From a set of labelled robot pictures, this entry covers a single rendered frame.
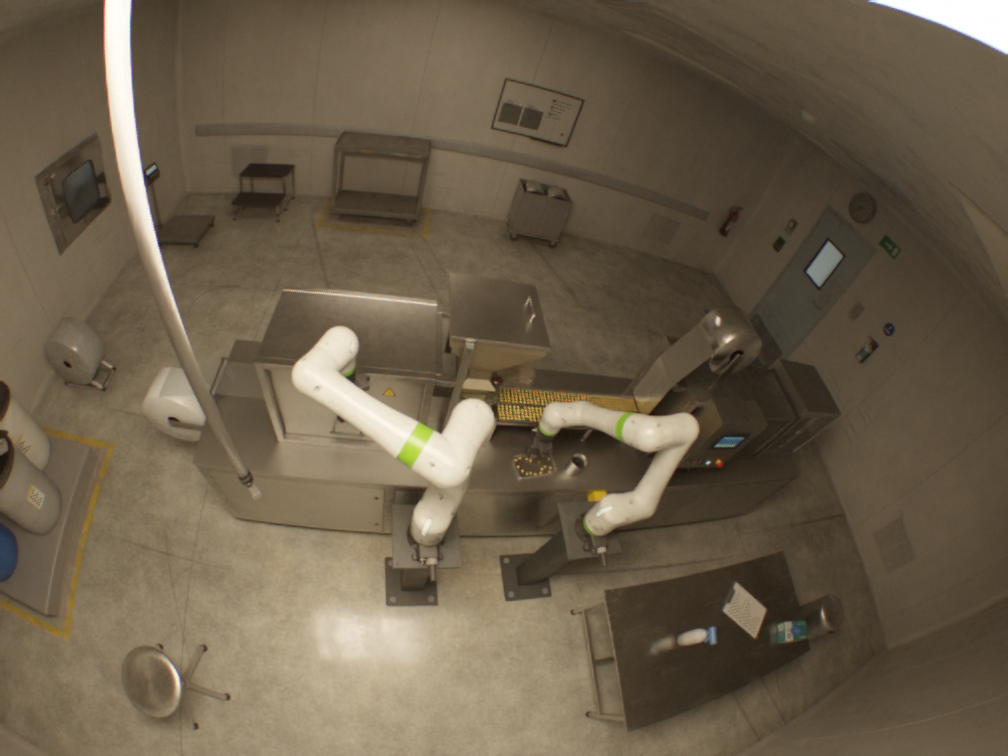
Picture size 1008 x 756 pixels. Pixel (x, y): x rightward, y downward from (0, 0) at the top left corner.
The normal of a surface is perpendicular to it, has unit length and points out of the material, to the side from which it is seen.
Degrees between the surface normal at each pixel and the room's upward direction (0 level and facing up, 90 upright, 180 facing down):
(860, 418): 90
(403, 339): 0
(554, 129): 90
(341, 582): 0
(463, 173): 90
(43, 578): 0
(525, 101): 90
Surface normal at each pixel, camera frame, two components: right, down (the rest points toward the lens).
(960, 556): -0.96, -0.09
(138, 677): 0.29, -0.62
